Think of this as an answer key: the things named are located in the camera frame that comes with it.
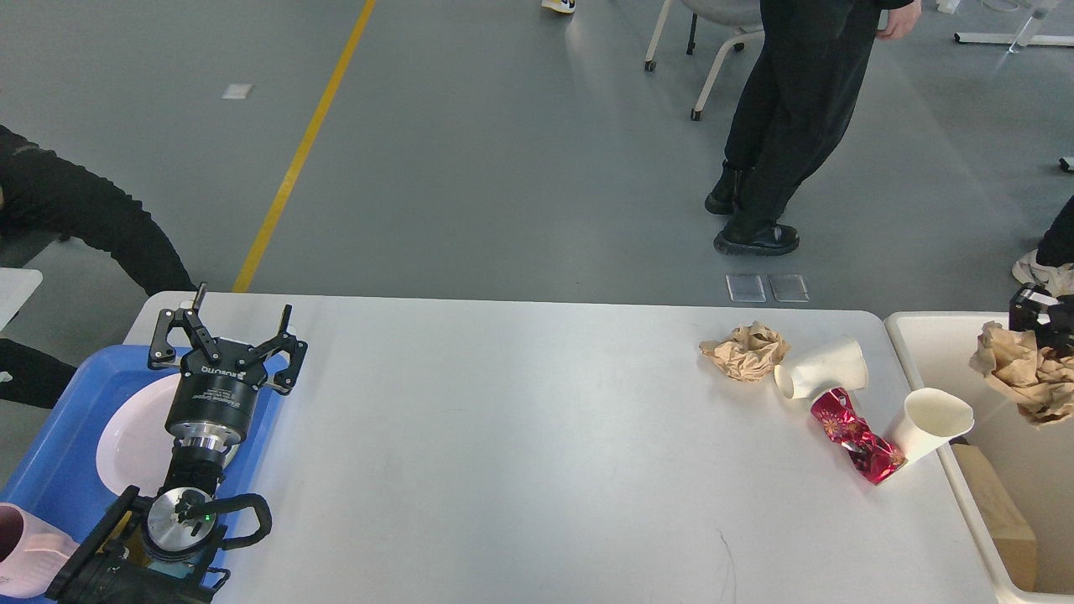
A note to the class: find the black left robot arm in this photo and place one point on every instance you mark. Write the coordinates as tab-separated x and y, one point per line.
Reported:
161	548

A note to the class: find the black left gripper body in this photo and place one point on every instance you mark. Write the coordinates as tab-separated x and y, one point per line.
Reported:
213	406

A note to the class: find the standing person in black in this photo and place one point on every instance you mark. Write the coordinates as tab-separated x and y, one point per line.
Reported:
793	112

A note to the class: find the white floor stand base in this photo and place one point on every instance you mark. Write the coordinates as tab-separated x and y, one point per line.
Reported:
1012	25

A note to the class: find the pink mug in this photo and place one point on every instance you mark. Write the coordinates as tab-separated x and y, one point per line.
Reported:
32	553

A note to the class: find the seated person in black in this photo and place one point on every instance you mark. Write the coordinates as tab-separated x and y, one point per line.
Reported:
43	192

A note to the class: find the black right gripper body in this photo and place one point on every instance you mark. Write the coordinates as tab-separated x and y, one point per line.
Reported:
1064	327

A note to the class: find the blue plastic tray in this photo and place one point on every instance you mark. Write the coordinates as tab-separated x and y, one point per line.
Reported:
57	480

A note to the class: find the metal floor plate left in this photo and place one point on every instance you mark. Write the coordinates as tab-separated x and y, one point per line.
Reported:
746	288

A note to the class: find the white paper cup lying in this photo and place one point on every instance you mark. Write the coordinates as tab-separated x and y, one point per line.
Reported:
837	363

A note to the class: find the pink plate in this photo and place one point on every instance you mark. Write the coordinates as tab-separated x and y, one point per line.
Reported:
135	448

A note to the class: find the crushed red can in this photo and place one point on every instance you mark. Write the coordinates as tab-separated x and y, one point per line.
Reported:
874	457

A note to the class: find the white paper cup right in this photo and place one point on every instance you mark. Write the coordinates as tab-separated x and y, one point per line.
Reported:
929	418

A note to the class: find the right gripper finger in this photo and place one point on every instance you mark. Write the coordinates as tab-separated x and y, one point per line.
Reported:
1030	310

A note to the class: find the person with white sneakers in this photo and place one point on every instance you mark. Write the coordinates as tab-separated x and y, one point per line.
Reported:
1050	264

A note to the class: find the metal floor plate right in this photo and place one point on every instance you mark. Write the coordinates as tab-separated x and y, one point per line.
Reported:
789	288

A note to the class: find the person with yellow sneakers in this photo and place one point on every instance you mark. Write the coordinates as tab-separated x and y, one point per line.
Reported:
566	7

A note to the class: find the white rolling chair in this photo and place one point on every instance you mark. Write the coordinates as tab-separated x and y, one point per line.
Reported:
741	22

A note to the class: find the beige plastic bin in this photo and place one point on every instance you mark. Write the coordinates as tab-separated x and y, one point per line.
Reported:
1035	466

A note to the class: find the metal floor plate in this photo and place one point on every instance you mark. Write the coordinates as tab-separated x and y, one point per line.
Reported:
789	288
746	288

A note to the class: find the brown paper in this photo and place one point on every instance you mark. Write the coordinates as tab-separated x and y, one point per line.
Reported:
749	354
1038	379

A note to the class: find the white side table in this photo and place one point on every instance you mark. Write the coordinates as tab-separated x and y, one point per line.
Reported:
17	285

